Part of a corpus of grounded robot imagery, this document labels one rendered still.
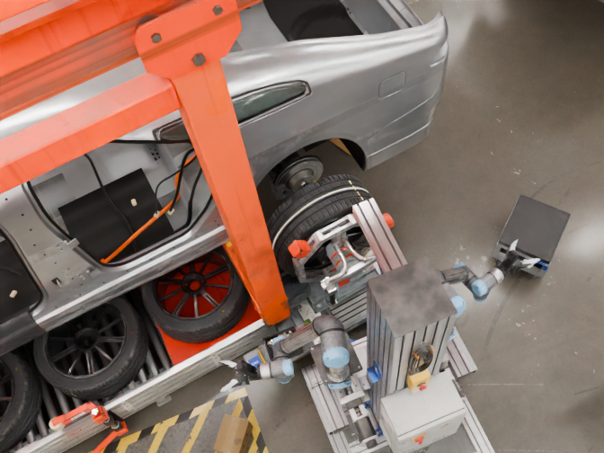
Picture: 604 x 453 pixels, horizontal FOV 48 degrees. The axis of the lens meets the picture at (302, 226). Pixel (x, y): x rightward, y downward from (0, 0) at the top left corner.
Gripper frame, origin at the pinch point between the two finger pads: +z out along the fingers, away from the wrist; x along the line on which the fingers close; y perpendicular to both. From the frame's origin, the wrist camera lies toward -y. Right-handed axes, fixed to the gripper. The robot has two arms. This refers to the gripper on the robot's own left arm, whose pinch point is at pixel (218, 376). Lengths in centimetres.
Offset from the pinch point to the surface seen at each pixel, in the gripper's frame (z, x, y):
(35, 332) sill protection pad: 108, 57, 31
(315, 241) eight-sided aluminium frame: -55, 73, 8
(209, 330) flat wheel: 17, 63, 70
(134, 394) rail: 66, 34, 81
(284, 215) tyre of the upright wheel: -40, 89, 1
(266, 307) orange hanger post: -22, 52, 35
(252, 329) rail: -8, 63, 77
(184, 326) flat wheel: 31, 65, 65
